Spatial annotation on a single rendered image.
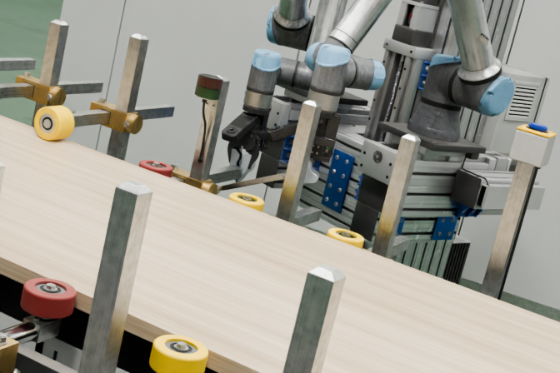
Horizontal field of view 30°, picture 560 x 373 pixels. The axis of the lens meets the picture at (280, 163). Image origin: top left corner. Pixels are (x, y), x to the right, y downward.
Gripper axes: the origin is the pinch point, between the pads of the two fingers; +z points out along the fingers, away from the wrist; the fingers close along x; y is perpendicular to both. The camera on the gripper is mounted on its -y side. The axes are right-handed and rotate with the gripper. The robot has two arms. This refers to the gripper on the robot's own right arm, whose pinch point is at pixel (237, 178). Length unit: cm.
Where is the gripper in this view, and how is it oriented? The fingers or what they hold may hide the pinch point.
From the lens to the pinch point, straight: 283.5
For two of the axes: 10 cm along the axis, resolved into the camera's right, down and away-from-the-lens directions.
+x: -8.6, -3.0, 4.1
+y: 4.6, -1.1, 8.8
